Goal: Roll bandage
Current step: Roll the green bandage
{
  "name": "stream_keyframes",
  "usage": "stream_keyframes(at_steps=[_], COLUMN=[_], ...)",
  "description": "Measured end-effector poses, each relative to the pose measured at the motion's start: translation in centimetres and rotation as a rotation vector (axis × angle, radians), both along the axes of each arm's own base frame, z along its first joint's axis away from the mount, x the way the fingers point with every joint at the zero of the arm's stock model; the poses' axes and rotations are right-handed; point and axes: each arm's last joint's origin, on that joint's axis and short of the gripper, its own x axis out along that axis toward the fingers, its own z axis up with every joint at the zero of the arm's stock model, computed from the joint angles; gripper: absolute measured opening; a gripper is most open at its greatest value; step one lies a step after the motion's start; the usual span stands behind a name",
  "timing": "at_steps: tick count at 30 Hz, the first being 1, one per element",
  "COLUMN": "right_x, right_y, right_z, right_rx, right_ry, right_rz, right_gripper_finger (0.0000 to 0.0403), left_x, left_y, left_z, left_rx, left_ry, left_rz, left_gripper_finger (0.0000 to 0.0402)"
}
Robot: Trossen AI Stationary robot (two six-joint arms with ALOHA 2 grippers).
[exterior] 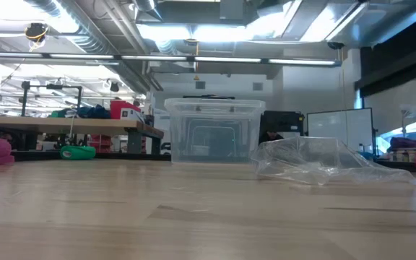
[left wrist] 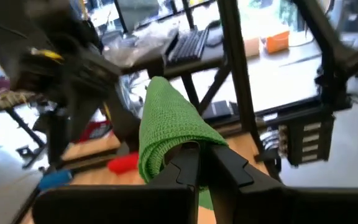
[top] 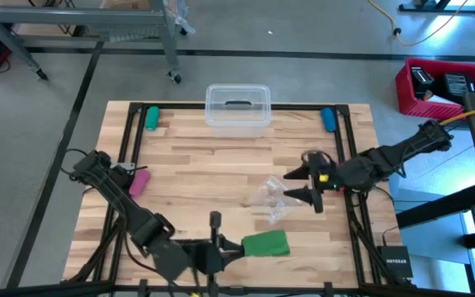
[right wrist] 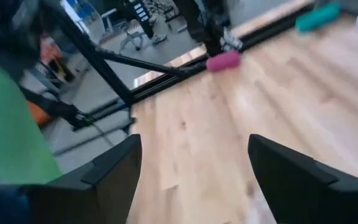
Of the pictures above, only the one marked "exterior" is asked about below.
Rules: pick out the clear plastic bag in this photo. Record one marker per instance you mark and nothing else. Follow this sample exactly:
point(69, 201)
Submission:
point(302, 162)

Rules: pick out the teal bandage roll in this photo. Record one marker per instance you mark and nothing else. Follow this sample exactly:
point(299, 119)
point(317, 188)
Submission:
point(79, 153)

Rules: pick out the clear plastic storage box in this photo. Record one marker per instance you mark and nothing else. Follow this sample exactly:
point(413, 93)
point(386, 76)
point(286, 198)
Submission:
point(211, 144)

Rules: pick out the black shelf unit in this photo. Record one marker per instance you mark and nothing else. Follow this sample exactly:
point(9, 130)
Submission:
point(284, 121)

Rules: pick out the white cardboard box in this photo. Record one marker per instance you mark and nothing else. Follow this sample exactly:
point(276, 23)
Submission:
point(132, 115)

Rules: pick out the black overhead light bar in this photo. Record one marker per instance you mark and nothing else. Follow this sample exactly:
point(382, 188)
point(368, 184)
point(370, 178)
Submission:
point(157, 57)

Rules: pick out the red storage bin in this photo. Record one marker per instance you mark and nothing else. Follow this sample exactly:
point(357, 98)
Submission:
point(121, 106)

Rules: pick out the blue bag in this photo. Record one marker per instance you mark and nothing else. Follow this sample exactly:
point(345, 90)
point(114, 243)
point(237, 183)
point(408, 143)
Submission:
point(92, 112)

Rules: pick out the whiteboard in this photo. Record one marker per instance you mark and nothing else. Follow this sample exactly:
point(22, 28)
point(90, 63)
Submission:
point(338, 126)

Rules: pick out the black pipe stand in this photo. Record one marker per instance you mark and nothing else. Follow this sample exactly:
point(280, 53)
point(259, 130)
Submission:
point(79, 97)

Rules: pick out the wooden workbench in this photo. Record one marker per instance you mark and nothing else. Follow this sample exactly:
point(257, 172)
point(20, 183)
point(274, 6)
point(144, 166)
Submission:
point(67, 125)

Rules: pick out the row of small jars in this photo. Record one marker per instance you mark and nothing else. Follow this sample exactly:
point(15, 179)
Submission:
point(403, 156)

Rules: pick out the purple bag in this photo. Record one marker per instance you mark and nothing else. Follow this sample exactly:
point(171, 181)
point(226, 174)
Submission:
point(404, 143)

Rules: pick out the black dome camera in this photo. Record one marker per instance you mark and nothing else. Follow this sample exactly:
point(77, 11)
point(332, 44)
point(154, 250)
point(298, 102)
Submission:
point(335, 45)

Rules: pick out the black ceiling-mounted camera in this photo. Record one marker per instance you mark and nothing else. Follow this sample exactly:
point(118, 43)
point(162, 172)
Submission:
point(35, 31)

